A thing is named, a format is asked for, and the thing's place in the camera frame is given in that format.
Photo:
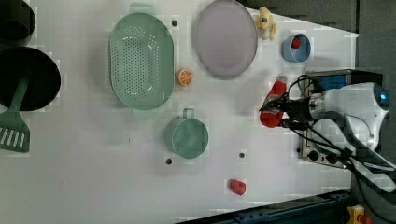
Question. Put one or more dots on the lilac round plate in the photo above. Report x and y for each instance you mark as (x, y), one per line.
(225, 39)

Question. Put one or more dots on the yellow emergency stop button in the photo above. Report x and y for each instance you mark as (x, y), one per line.
(357, 215)

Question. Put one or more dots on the orange slice toy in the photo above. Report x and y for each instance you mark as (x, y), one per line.
(184, 77)

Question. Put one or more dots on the green mug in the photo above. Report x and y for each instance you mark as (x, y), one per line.
(186, 135)

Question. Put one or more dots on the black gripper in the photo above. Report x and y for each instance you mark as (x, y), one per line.
(299, 117)

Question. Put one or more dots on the blue metal frame rail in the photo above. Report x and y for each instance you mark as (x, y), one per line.
(327, 208)

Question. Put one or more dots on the green perforated colander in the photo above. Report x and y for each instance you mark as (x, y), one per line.
(141, 61)

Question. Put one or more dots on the red felt ketchup bottle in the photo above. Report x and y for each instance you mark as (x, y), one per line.
(270, 114)

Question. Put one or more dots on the green slotted spatula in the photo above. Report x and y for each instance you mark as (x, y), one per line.
(15, 133)

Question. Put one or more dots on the black pot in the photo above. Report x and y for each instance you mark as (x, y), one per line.
(17, 23)

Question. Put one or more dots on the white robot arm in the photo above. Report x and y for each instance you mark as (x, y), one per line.
(380, 177)

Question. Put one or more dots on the dark round pan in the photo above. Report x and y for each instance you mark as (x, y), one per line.
(44, 74)

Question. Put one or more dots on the red strawberry in bowl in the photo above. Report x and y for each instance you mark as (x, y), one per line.
(296, 42)

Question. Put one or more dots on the red felt strawberry on table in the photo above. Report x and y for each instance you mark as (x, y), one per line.
(238, 187)

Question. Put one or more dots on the blue bowl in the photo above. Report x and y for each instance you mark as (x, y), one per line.
(296, 55)

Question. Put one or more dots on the yellow felt banana bunch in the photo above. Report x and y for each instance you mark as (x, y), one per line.
(266, 25)

